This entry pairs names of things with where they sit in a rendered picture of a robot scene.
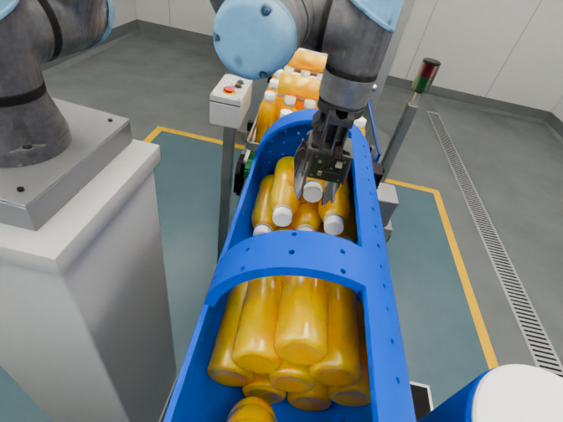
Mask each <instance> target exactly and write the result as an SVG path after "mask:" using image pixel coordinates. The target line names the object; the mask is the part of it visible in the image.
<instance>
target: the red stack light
mask: <svg viewBox="0 0 563 422"><path fill-rule="evenodd" d="M439 68H440V66H438V67H436V66H431V65H429V64H425V63H424V62H423V61H421V65H420V67H419V69H418V71H417V74H419V75H421V76H423V77H426V78H430V79H434V78H435V77H436V74H437V72H438V70H439Z"/></svg>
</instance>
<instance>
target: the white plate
mask: <svg viewBox="0 0 563 422"><path fill-rule="evenodd" d="M471 421H472V422H563V378H562V377H560V376H558V375H556V374H553V373H551V372H548V371H546V370H544V369H541V368H536V367H532V366H529V365H523V364H508V365H503V366H501V367H498V368H495V369H493V370H491V371H490V372H489V373H487V374H486V375H485V376H484V377H483V378H482V379H481V380H480V382H479V383H478V385H477V387H476V389H475V391H474V394H473V400H472V406H471Z"/></svg>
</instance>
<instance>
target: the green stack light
mask: <svg viewBox="0 0 563 422"><path fill-rule="evenodd" d="M434 79H435V78H434ZM434 79H430V78H426V77H423V76H421V75H419V74H417V73H416V77H415V79H414V81H413V83H412V86H411V87H412V88H413V89H414V90H417V91H420V92H428V91H429V89H430V88H431V85H432V83H433V81H434Z"/></svg>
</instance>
